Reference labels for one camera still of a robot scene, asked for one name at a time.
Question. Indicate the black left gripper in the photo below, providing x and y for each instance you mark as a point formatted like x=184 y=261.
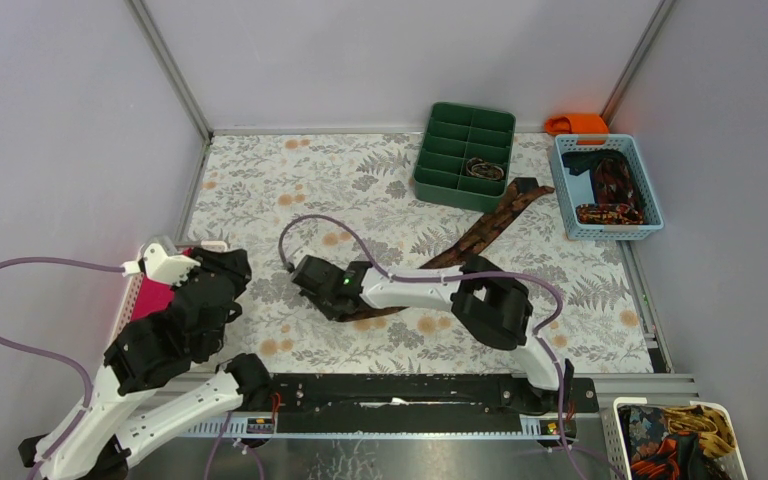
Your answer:
x=223 y=266

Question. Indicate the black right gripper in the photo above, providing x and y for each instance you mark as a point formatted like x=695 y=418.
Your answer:
x=330 y=313

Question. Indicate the brown red floral tie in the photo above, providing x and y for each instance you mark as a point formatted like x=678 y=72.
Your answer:
x=519 y=195

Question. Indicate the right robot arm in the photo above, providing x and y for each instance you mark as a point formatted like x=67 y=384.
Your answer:
x=493 y=305

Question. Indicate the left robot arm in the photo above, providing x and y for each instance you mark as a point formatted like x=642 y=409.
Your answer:
x=107 y=435

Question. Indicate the ties in blue basket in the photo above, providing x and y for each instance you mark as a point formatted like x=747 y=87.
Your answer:
x=616 y=199

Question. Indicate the colourful ties in white basket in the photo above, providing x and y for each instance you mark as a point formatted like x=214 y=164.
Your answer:
x=676 y=442

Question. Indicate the magenta cloth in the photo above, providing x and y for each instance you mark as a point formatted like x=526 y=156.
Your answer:
x=152 y=297

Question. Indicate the green compartment organizer tray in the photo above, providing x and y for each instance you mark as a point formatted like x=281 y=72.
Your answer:
x=455 y=133

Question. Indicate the rolled patterned tie in tray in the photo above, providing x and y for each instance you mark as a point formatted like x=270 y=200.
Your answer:
x=482 y=169

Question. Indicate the light blue perforated basket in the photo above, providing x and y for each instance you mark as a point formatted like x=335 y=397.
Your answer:
x=575 y=190

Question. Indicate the orange cloth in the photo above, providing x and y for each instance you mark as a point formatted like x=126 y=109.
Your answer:
x=576 y=123

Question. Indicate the white basket bottom right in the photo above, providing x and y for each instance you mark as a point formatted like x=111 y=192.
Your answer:
x=732 y=463

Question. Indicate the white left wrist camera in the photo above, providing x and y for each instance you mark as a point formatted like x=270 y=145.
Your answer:
x=162 y=264

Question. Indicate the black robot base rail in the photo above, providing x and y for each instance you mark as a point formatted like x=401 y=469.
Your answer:
x=414 y=403

